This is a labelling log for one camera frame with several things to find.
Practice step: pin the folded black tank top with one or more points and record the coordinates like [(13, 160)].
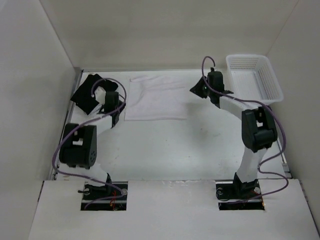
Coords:
[(83, 96)]

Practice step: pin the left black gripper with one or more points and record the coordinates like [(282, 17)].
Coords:
[(121, 109)]

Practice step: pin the folded grey white tank top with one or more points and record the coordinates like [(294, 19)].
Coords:
[(96, 110)]

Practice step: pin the white plastic basket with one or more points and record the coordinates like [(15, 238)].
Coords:
[(251, 77)]

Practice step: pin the right metal table rail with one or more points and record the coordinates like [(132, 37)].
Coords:
[(275, 164)]

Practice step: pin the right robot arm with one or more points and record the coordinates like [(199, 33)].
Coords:
[(258, 133)]

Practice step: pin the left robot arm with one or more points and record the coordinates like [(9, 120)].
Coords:
[(79, 146)]

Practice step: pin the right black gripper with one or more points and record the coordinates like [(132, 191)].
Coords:
[(196, 89)]

